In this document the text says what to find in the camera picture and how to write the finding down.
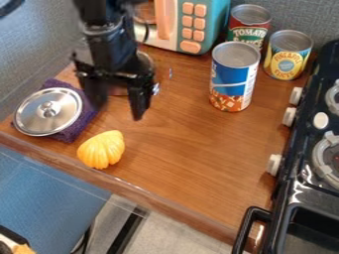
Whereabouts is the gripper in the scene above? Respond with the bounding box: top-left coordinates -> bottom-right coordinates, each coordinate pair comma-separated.
69,22 -> 162,122

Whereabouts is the yellow toy pumpkin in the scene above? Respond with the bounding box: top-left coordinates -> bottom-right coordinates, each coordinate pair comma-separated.
75,129 -> 126,171

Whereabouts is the silver pot lid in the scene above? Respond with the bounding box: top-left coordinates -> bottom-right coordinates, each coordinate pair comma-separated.
12,86 -> 84,138

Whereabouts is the blue and orange can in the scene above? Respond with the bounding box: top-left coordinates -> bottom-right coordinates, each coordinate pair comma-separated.
207,41 -> 263,113

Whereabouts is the red tomato can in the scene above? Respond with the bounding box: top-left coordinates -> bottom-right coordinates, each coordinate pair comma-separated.
226,3 -> 274,54

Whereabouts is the yellow pineapple can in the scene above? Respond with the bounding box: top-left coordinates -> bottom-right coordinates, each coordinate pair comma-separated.
262,29 -> 315,81

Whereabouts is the purple cloth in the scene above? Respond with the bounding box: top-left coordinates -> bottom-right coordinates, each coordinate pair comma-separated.
10,77 -> 100,144

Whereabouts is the toy microwave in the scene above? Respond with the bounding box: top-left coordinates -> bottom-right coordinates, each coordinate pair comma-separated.
131,0 -> 232,57

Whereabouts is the toy stove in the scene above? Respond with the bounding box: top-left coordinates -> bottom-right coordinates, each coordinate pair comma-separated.
230,39 -> 339,254

